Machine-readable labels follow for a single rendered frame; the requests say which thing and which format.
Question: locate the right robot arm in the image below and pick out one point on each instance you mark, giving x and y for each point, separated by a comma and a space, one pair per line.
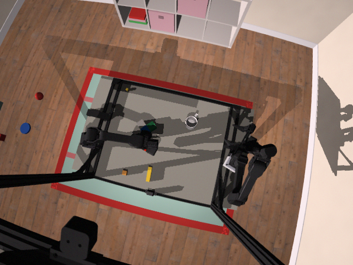
256, 168

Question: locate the white mug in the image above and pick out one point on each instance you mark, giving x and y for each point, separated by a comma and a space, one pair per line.
191, 121

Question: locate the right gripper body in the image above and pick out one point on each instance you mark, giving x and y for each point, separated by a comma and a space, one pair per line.
238, 152

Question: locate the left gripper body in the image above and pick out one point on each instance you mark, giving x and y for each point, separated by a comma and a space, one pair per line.
152, 151

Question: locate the yellow flat bar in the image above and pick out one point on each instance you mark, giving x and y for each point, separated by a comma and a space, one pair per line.
149, 174

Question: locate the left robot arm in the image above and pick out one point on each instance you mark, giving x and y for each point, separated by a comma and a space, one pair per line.
141, 140

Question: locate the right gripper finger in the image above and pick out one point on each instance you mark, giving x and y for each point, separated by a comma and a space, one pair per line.
231, 146
242, 128

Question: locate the green cube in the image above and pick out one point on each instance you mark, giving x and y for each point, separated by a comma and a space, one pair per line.
151, 126

